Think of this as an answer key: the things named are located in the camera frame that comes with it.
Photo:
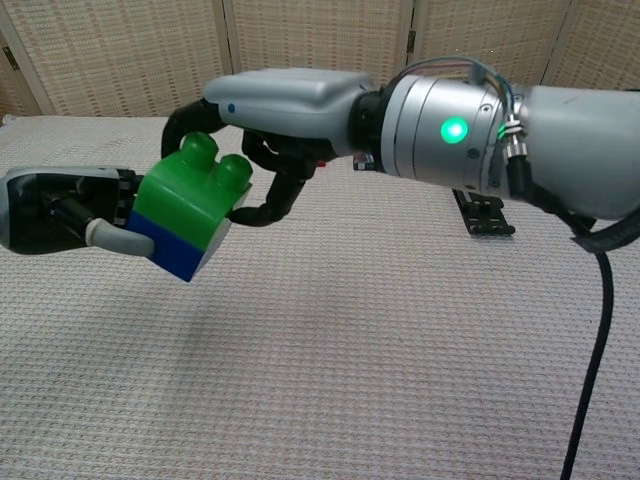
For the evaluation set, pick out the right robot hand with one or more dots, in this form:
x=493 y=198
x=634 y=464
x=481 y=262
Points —
x=290 y=107

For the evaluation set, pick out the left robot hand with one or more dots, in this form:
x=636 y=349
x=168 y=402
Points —
x=30 y=200

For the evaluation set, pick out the green toy block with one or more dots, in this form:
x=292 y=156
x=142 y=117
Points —
x=185 y=195

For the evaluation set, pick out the blue toy block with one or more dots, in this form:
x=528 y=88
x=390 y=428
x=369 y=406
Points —
x=175 y=255

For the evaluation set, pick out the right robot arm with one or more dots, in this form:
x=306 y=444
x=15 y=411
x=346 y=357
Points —
x=565 y=145

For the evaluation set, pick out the dark printed card box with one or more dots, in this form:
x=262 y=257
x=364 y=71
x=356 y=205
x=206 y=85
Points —
x=364 y=162

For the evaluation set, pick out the woven folding screen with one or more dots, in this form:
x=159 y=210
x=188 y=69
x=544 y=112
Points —
x=125 y=50

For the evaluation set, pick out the black folding stand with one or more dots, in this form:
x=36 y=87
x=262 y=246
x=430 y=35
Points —
x=487 y=215

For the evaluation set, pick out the beige woven tablecloth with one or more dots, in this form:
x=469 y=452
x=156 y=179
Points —
x=300 y=350

